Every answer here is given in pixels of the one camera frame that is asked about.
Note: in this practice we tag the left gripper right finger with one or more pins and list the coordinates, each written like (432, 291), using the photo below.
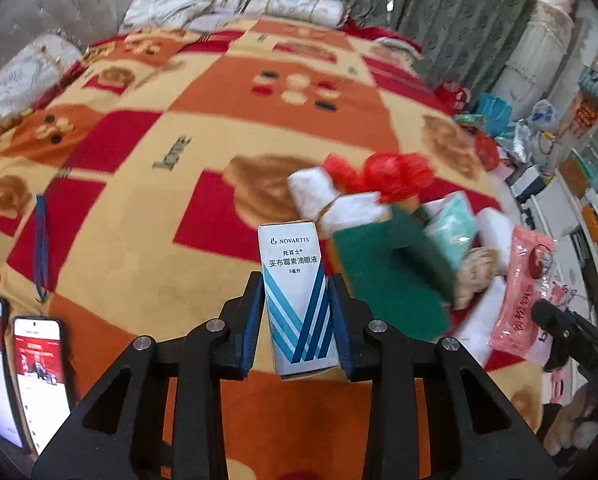
(357, 357)

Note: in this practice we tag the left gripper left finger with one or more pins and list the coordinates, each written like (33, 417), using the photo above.
(242, 318)

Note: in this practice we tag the white blue Novartis box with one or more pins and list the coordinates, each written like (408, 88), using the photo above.
(296, 298)

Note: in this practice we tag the green biscuit packet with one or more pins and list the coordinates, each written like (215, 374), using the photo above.
(399, 272)

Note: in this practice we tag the white tissue wrapper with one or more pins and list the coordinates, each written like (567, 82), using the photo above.
(315, 197)

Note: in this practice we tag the teal tissue pack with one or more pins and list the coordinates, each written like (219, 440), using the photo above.
(452, 226)

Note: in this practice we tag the red plastic bag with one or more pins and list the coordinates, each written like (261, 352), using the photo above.
(394, 176)

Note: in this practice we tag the white foam block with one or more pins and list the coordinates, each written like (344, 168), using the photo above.
(495, 232)

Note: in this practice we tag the pink snack packet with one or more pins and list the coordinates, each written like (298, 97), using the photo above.
(529, 279)

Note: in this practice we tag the orange red checkered blanket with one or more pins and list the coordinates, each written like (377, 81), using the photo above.
(159, 154)

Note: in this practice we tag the right smartphone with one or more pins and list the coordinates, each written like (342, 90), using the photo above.
(41, 377)

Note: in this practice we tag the blue pen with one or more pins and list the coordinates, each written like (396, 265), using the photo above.
(41, 250)

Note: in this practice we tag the white embroidered pillow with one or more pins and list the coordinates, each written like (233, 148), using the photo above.
(207, 15)

